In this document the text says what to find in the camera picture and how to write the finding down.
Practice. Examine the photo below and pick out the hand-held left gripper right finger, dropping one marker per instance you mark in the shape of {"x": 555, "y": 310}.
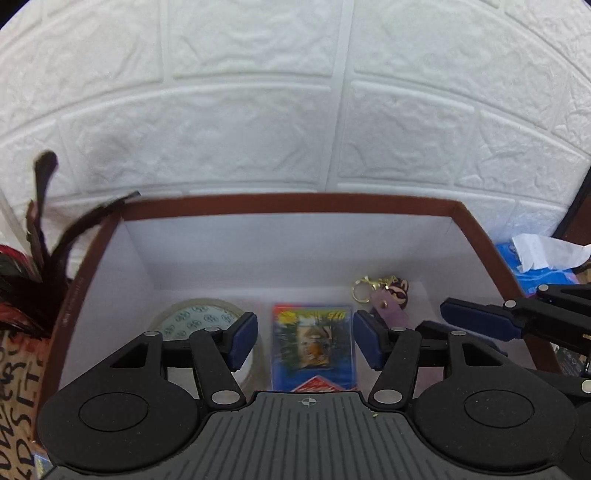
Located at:
{"x": 367, "y": 341}

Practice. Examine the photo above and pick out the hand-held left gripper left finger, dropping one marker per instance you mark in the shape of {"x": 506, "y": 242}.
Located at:
{"x": 244, "y": 340}

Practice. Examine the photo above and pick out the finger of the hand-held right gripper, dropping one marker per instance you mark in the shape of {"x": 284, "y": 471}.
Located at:
{"x": 480, "y": 318}
{"x": 431, "y": 326}

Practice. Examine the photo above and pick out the blue card pack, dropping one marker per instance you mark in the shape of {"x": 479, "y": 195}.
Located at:
{"x": 314, "y": 337}

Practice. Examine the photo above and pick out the green patterned tape roll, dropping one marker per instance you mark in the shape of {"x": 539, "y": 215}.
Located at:
{"x": 184, "y": 318}

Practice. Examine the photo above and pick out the brown cardboard box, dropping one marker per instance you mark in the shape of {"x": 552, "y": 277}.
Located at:
{"x": 207, "y": 258}

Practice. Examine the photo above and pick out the blue tissue pack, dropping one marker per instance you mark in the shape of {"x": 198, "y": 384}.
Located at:
{"x": 540, "y": 258}

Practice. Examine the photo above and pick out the dark red feather bunch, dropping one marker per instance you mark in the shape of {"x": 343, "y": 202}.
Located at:
{"x": 27, "y": 286}

